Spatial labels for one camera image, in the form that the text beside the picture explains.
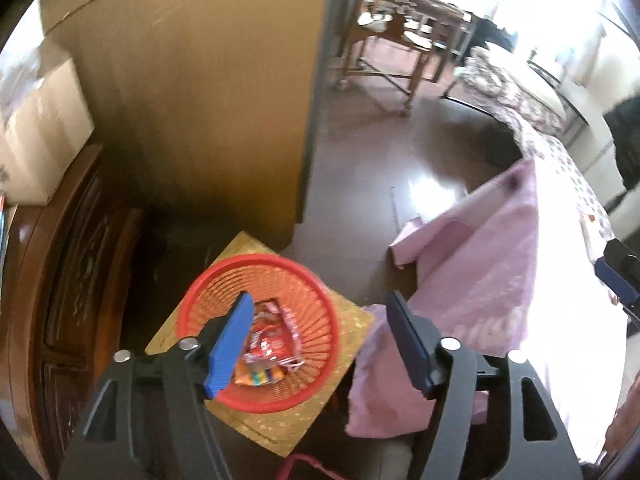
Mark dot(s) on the floral purple bed quilt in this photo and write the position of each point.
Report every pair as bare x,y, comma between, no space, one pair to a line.
509,91

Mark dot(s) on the orange snack wrapper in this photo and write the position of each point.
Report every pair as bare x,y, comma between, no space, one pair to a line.
257,374

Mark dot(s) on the red plastic waste basket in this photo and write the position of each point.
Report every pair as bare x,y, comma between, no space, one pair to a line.
269,278

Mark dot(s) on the red snack wrapper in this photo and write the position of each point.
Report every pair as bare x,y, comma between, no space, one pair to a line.
274,338

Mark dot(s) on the dark carved wooden cabinet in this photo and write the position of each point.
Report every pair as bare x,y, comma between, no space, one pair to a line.
64,291

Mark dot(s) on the wooden chair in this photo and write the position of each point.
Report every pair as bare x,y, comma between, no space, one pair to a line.
386,20

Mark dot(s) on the black hanging garment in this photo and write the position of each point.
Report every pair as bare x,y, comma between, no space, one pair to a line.
624,123

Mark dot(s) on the white cardboard box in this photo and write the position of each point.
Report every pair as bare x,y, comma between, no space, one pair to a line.
45,123

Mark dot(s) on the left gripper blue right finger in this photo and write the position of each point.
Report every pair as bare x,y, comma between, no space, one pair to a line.
415,357

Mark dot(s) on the tan wooden cabinet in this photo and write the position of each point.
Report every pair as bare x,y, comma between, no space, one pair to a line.
204,103

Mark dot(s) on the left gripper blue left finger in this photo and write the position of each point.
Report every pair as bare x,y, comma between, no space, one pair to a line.
229,345

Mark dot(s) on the wooden desk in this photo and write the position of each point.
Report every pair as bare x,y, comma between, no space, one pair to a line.
442,27

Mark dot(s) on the pink tablecloth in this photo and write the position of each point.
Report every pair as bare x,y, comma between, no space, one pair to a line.
509,268

